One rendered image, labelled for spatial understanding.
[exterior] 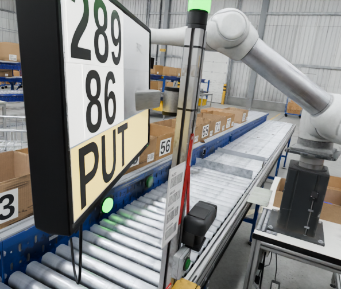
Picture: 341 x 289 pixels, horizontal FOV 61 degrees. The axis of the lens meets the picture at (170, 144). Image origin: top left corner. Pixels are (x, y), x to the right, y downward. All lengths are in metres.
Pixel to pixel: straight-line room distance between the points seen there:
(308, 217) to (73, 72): 1.36
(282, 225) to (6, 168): 1.31
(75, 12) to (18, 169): 1.15
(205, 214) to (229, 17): 0.65
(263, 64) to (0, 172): 1.16
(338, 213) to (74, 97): 1.64
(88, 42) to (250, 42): 0.79
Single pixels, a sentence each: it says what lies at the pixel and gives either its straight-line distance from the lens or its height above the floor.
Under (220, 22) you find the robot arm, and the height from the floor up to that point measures 1.63.
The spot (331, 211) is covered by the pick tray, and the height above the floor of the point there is 0.81.
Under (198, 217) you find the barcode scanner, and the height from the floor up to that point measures 1.08.
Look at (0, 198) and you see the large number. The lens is 1.11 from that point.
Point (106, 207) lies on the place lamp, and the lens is 1.42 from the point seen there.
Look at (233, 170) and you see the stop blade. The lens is 2.28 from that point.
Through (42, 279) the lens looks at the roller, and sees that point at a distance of 1.16.
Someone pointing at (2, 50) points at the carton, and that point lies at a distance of 6.46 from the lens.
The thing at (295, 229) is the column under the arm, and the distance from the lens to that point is 1.58.
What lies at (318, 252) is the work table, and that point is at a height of 0.75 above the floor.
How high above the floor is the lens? 1.45
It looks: 14 degrees down
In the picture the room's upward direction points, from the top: 6 degrees clockwise
